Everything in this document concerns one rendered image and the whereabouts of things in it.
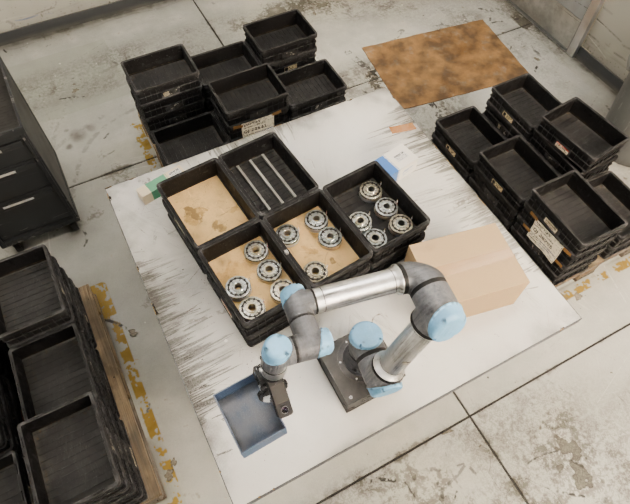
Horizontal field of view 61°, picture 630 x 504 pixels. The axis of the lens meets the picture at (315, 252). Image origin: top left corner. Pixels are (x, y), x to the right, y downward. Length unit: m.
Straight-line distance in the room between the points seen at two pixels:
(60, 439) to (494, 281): 1.87
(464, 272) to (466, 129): 1.59
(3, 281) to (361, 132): 1.92
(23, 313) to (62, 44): 2.67
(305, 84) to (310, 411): 2.21
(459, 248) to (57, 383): 1.87
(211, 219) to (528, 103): 2.26
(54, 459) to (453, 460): 1.80
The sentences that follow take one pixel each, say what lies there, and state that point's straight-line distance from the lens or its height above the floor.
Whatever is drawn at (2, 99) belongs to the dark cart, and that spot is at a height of 0.86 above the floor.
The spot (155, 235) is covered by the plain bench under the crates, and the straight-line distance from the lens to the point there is 2.56.
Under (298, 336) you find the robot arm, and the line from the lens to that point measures 1.43.
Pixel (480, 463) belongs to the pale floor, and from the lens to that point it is 2.94.
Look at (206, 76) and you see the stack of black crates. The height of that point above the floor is 0.38.
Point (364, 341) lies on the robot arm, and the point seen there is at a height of 1.03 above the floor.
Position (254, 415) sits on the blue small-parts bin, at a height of 1.07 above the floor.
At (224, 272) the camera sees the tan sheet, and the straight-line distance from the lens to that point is 2.24.
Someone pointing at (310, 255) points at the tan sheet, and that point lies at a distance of 2.26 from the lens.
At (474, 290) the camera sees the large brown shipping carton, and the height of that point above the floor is 0.90.
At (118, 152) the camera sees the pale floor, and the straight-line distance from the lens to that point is 3.93.
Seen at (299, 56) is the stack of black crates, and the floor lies 0.47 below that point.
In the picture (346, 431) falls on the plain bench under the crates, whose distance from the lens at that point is 2.12.
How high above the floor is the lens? 2.76
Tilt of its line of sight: 58 degrees down
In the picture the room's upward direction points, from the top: 2 degrees clockwise
